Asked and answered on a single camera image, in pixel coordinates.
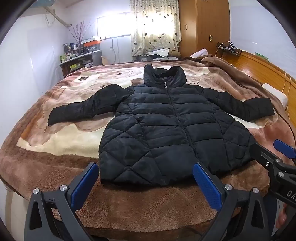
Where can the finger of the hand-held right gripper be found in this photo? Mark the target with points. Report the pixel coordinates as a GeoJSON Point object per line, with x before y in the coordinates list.
{"type": "Point", "coordinates": [260, 153]}
{"type": "Point", "coordinates": [284, 147]}

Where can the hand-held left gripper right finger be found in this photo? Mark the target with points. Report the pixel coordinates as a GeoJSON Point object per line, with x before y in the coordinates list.
{"type": "Point", "coordinates": [207, 185]}

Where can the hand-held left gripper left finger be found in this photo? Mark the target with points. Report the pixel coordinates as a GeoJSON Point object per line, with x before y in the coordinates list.
{"type": "Point", "coordinates": [85, 186]}

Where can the black puffer jacket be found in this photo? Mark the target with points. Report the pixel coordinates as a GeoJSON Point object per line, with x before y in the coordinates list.
{"type": "Point", "coordinates": [166, 129]}

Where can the person's right hand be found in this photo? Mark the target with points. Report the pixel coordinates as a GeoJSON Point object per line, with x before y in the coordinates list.
{"type": "Point", "coordinates": [281, 219]}

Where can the printed brown cream blanket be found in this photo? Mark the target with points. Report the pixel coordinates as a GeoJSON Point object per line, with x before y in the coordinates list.
{"type": "Point", "coordinates": [69, 139]}

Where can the white pillow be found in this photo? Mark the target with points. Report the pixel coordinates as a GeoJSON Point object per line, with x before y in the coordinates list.
{"type": "Point", "coordinates": [276, 93]}

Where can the plain brown blanket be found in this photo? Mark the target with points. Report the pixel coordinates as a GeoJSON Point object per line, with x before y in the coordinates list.
{"type": "Point", "coordinates": [249, 76]}

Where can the wooden headboard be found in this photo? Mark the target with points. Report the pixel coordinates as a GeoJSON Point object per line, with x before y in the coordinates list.
{"type": "Point", "coordinates": [256, 63]}

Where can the green packet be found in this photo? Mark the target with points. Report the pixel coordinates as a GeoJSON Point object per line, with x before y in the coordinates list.
{"type": "Point", "coordinates": [261, 56]}

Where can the white cloth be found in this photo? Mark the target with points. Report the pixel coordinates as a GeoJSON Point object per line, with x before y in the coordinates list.
{"type": "Point", "coordinates": [200, 52]}

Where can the cluttered shelf unit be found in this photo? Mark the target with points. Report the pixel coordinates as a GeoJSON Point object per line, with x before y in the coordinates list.
{"type": "Point", "coordinates": [78, 61]}

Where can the cardboard box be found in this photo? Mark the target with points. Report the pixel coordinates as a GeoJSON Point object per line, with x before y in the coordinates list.
{"type": "Point", "coordinates": [104, 60]}

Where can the pile of bags and boxes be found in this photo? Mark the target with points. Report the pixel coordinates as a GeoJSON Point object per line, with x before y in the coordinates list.
{"type": "Point", "coordinates": [159, 54]}

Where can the wooden wardrobe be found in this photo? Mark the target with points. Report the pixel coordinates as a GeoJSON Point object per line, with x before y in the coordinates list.
{"type": "Point", "coordinates": [203, 25]}

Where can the orange and white box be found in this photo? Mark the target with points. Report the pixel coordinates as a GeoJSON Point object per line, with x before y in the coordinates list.
{"type": "Point", "coordinates": [91, 42]}

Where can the window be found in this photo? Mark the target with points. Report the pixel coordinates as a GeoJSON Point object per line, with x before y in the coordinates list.
{"type": "Point", "coordinates": [114, 25]}

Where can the heart print curtain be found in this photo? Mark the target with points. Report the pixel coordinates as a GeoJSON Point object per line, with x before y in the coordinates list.
{"type": "Point", "coordinates": [155, 25]}

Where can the wall pipe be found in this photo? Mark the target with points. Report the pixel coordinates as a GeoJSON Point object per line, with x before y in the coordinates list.
{"type": "Point", "coordinates": [57, 17]}

